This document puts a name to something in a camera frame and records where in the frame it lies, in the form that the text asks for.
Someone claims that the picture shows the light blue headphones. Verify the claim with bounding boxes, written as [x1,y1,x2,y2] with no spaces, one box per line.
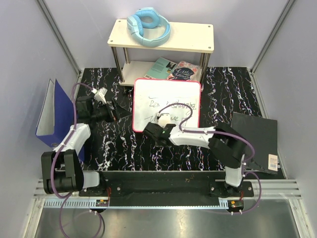
[126,7,171,48]

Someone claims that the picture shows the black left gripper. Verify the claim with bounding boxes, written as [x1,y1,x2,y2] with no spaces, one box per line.
[91,98,131,123]

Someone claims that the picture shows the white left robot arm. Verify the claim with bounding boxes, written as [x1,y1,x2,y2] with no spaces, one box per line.
[41,96,132,198]

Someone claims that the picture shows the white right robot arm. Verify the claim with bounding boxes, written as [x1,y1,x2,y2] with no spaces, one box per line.
[143,122,246,198]

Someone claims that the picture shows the blue ring binder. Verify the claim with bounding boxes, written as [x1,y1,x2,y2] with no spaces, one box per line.
[35,79,74,149]

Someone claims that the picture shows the Little Women floral book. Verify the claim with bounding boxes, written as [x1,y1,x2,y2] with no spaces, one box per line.
[166,61,200,81]

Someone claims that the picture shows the teal paperback book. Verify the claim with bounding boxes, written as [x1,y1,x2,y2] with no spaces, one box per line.
[144,58,177,79]

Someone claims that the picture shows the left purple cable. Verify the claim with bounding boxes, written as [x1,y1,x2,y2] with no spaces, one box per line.
[49,83,106,238]

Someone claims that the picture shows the white two-tier shelf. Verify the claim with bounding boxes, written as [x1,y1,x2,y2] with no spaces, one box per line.
[107,19,214,87]

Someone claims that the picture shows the black notebook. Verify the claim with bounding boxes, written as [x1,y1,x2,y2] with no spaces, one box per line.
[231,112,278,175]

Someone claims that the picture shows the pink framed whiteboard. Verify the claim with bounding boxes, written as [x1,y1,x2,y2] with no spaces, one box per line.
[132,78,201,132]

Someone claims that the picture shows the grey slotted cable duct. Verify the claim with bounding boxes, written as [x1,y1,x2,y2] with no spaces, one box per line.
[44,198,109,209]

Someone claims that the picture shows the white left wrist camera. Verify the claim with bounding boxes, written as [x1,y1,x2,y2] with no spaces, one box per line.
[92,87,107,105]

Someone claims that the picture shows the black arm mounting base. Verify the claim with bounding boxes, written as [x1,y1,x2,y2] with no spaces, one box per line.
[79,171,254,209]

